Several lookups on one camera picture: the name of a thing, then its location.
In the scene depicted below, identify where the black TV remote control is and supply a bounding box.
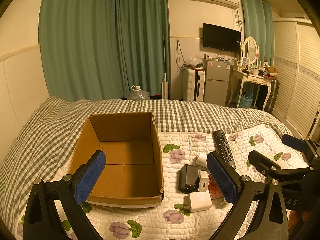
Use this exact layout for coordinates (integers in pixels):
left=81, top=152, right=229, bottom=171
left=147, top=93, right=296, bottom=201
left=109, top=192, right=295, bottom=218
left=213, top=130, right=236, bottom=168

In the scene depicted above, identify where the black power adapter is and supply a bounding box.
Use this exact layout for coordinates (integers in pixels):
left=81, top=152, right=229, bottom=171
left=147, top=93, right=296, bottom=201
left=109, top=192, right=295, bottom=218
left=178, top=164, right=199, bottom=194

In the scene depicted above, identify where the reddish patterned card wallet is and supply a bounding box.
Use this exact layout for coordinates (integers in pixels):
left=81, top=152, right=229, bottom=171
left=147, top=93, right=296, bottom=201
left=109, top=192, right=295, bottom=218
left=208, top=174, right=223, bottom=200

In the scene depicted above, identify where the small white USB charger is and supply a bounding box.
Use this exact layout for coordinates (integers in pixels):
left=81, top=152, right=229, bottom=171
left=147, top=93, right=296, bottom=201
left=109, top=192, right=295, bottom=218
left=198, top=170, right=209, bottom=192

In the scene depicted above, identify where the large white charger cube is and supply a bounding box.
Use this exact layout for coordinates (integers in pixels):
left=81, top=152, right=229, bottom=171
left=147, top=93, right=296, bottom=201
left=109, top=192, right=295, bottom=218
left=189, top=190, right=212, bottom=213

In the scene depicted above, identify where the white floral quilted blanket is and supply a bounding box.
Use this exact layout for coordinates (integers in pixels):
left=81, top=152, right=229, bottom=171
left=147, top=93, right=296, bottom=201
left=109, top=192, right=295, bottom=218
left=81, top=125, right=306, bottom=239

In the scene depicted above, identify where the white charger near remote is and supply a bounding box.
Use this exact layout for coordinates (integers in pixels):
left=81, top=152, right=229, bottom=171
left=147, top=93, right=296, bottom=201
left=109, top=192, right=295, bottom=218
left=195, top=153, right=207, bottom=168

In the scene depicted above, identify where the dark suitcase beside wardrobe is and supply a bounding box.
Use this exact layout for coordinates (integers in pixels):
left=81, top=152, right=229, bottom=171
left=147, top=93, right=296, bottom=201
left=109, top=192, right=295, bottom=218
left=264, top=79, right=280, bottom=113

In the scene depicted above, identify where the blue plastic basket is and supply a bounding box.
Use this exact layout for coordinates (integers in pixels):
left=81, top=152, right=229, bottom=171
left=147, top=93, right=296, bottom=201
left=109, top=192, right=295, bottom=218
left=236, top=92, right=253, bottom=108

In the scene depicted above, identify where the grey checkered bed sheet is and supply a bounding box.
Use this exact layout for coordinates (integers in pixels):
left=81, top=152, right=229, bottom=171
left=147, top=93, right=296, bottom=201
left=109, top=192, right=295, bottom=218
left=1, top=96, right=290, bottom=232

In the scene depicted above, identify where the white dressing table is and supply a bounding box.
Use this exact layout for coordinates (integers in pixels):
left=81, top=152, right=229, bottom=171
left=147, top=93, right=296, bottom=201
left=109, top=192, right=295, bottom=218
left=227, top=68, right=272, bottom=111

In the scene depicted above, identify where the brown cardboard box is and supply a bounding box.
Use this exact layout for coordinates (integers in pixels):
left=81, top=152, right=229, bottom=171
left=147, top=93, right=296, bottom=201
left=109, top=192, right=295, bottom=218
left=68, top=112, right=164, bottom=208

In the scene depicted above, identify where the white louvered wardrobe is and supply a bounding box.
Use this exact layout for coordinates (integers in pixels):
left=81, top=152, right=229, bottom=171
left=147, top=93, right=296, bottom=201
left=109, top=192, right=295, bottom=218
left=273, top=18, right=319, bottom=138

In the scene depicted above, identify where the oval white vanity mirror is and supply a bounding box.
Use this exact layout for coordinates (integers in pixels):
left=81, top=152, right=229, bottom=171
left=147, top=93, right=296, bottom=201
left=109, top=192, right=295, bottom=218
left=241, top=36, right=259, bottom=64

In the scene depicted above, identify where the silver mini fridge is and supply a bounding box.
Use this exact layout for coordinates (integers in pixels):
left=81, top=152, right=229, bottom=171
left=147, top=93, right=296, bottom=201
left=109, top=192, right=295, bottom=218
left=204, top=60, right=230, bottom=106

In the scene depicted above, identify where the white hard-shell suitcase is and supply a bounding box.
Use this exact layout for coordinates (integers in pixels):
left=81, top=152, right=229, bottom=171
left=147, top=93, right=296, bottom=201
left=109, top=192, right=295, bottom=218
left=183, top=68, right=205, bottom=102

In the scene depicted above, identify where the narrow green curtain right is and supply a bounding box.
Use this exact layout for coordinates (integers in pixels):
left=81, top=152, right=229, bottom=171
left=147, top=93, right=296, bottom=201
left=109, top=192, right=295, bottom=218
left=241, top=0, right=274, bottom=66

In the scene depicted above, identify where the clear large water jug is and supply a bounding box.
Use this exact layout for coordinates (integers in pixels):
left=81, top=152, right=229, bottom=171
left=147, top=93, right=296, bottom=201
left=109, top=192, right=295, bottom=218
left=127, top=85, right=150, bottom=100

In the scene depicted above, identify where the wide green curtain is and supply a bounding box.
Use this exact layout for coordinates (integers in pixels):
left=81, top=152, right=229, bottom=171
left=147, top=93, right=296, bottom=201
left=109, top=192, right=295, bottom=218
left=39, top=0, right=170, bottom=101

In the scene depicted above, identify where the black wall television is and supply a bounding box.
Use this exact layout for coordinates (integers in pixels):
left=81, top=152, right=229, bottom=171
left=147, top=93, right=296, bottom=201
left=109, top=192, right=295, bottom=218
left=203, top=23, right=241, bottom=54

